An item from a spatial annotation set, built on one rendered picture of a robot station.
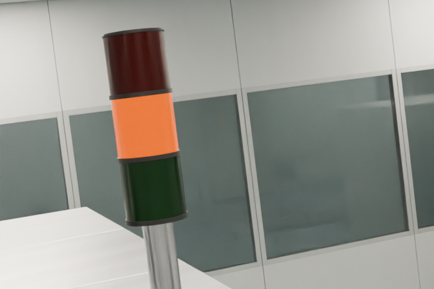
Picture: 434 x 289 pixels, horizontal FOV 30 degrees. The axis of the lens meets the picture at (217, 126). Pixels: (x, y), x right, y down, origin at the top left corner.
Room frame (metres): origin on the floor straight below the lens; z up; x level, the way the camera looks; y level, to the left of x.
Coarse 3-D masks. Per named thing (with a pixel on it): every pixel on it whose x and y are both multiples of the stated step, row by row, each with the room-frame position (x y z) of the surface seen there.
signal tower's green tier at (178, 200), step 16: (160, 160) 0.62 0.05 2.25; (176, 160) 0.64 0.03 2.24; (128, 176) 0.63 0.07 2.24; (144, 176) 0.62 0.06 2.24; (160, 176) 0.62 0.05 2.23; (176, 176) 0.63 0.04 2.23; (128, 192) 0.63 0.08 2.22; (144, 192) 0.62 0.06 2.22; (160, 192) 0.62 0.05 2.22; (176, 192) 0.63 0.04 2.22; (128, 208) 0.63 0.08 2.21; (144, 208) 0.62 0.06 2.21; (160, 208) 0.62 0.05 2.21; (176, 208) 0.63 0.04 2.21
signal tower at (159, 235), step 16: (112, 32) 0.63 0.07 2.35; (128, 32) 0.62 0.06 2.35; (112, 96) 0.63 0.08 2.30; (128, 96) 0.62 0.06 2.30; (128, 160) 0.63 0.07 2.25; (144, 160) 0.62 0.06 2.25; (128, 224) 0.63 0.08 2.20; (144, 224) 0.62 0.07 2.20; (160, 224) 0.63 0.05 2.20; (144, 240) 0.64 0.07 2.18; (160, 240) 0.63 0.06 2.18; (160, 256) 0.63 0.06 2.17; (176, 256) 0.64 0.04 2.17; (160, 272) 0.63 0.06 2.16; (176, 272) 0.64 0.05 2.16; (160, 288) 0.63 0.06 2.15; (176, 288) 0.64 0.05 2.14
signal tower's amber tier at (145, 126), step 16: (144, 96) 0.62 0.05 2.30; (160, 96) 0.63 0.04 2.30; (112, 112) 0.64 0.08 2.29; (128, 112) 0.62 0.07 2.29; (144, 112) 0.62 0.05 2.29; (160, 112) 0.63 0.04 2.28; (128, 128) 0.63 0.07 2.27; (144, 128) 0.62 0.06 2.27; (160, 128) 0.63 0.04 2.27; (128, 144) 0.63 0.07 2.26; (144, 144) 0.62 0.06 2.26; (160, 144) 0.63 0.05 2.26; (176, 144) 0.64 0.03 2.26
